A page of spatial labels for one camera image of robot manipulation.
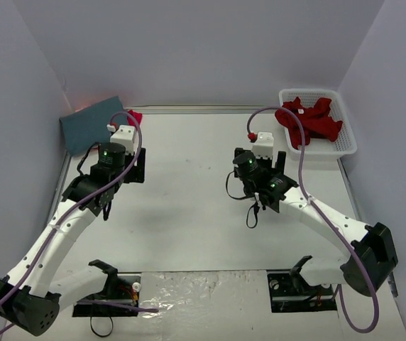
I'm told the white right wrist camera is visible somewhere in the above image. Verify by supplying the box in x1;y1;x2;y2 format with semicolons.
248;131;274;161

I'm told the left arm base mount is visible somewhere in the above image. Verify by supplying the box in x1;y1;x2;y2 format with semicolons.
72;273;141;318

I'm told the black thin floor cable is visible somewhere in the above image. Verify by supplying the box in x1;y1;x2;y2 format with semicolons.
89;313;114;338

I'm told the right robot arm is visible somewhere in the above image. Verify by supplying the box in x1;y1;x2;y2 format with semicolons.
233;148;398;297

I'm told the aluminium table edge rail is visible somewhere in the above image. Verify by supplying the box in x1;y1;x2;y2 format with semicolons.
337;158;366;222

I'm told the folded magenta t shirt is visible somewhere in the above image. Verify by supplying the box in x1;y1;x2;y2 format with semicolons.
128;109;143;126

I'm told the white perforated plastic basket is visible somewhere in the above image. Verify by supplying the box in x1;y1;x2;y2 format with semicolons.
278;88;357;161

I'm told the teal blue t shirt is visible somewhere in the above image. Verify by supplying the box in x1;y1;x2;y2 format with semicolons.
60;97;124;157

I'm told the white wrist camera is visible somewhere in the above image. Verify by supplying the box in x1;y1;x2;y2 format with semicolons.
106;124;137;156
248;131;274;161

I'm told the crumpled dark red t shirt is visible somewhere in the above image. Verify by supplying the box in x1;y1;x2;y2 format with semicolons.
275;97;343;149

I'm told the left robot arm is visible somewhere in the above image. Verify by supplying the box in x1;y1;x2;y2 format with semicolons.
0;142;146;336

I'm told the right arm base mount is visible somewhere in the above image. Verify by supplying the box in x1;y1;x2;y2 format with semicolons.
266;270;337;313

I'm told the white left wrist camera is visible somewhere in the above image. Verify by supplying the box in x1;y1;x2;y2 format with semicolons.
106;124;137;156

